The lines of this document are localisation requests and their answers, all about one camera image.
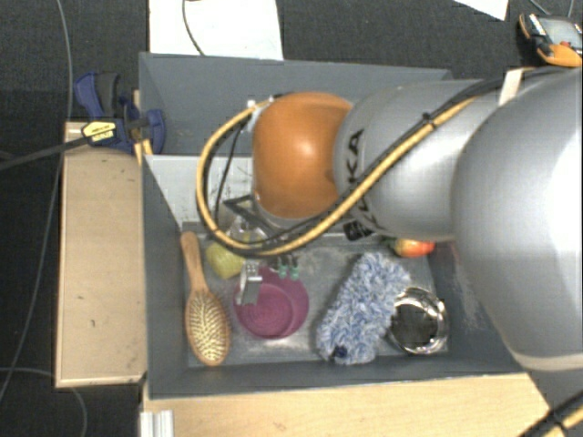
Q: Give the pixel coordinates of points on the blue and white fluffy duster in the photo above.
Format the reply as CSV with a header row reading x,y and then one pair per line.
x,y
360,307

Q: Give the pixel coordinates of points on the orange-red toy fruit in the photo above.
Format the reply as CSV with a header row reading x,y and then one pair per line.
x,y
412,247

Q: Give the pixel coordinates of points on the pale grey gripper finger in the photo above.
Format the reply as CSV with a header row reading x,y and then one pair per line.
x,y
252,289

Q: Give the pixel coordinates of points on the wooden hairbrush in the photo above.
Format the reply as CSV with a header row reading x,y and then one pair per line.
x,y
207,321

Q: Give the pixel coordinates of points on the pale wood board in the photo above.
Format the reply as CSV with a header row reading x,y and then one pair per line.
x,y
102,267

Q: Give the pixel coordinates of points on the magenta plastic bowl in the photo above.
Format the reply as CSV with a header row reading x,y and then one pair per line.
x,y
273,312

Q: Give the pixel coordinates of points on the grey metal bin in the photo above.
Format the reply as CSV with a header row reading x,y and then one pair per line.
x,y
182,107

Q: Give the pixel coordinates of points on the yellow sponge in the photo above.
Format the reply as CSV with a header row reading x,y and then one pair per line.
x,y
224,263

